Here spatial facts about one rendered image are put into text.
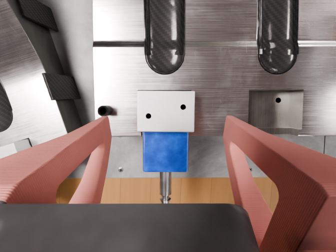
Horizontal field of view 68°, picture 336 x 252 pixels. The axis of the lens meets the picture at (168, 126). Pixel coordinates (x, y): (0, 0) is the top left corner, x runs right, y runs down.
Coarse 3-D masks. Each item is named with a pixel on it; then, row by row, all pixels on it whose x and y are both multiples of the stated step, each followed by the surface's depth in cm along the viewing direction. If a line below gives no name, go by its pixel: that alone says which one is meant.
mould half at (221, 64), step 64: (128, 0) 24; (192, 0) 24; (256, 0) 24; (320, 0) 24; (128, 64) 24; (192, 64) 24; (256, 64) 24; (320, 64) 24; (128, 128) 24; (320, 128) 24
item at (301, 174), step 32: (224, 128) 13; (256, 128) 10; (256, 160) 9; (288, 160) 7; (320, 160) 7; (256, 192) 11; (288, 192) 7; (320, 192) 5; (256, 224) 10; (288, 224) 7; (320, 224) 6
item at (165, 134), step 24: (144, 96) 21; (168, 96) 21; (192, 96) 21; (144, 120) 22; (168, 120) 22; (192, 120) 22; (144, 144) 23; (168, 144) 23; (144, 168) 23; (168, 168) 23; (168, 192) 24
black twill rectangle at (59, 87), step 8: (48, 80) 27; (56, 80) 28; (64, 80) 30; (72, 80) 32; (48, 88) 26; (56, 88) 28; (64, 88) 29; (72, 88) 31; (56, 96) 27; (64, 96) 29; (72, 96) 31
